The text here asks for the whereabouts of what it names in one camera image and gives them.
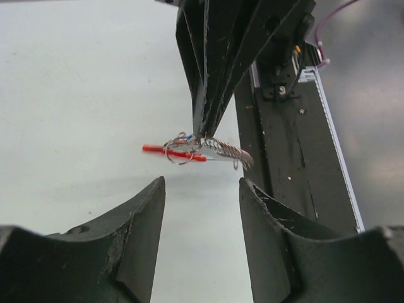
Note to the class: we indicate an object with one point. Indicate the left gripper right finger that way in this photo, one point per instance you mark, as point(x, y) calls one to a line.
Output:
point(293, 259)

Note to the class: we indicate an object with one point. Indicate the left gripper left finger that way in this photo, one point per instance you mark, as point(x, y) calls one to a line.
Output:
point(111, 258)

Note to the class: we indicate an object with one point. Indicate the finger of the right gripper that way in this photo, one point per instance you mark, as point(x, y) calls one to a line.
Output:
point(189, 36)
point(234, 34)

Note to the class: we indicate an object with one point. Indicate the red handled keyring holder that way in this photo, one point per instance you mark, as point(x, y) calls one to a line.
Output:
point(179, 151)

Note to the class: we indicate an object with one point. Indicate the white slotted cable duct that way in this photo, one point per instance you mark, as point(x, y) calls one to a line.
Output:
point(309, 74)

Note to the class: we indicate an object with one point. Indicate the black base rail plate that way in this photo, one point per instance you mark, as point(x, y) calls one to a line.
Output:
point(282, 125)

